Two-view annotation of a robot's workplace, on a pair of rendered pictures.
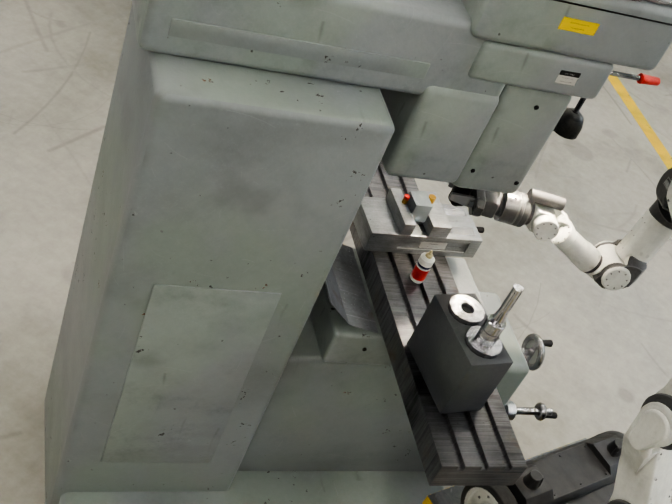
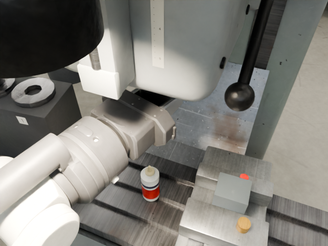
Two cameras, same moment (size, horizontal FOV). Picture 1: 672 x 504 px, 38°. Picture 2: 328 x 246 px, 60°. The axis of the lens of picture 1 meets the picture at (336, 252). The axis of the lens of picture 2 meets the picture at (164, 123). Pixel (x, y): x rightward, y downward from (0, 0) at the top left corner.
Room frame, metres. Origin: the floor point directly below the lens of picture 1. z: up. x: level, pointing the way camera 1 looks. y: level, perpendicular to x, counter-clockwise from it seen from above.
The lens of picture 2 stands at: (2.38, -0.42, 1.52)
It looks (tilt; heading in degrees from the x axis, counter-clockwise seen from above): 46 degrees down; 141
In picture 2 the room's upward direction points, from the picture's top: straight up
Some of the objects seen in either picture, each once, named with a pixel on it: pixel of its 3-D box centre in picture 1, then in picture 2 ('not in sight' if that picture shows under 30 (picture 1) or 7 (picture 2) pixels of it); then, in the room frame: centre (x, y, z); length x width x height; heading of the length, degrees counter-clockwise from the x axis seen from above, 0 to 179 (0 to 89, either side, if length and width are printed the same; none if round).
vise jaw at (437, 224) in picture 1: (432, 213); (222, 228); (2.27, -0.20, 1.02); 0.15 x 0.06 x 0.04; 31
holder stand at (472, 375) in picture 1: (459, 350); (28, 118); (1.78, -0.37, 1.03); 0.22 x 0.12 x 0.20; 36
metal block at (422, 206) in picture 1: (417, 206); (230, 195); (2.24, -0.15, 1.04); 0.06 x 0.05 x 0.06; 31
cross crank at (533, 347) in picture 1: (523, 351); not in sight; (2.35, -0.66, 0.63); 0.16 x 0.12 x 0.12; 119
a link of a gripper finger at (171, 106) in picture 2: not in sight; (171, 109); (2.14, -0.22, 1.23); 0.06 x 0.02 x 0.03; 104
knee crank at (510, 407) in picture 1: (529, 411); not in sight; (2.24, -0.76, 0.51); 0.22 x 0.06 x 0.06; 119
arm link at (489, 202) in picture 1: (493, 202); (113, 136); (2.13, -0.31, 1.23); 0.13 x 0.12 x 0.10; 14
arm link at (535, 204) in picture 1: (536, 212); (34, 184); (2.15, -0.43, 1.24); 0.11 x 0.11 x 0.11; 14
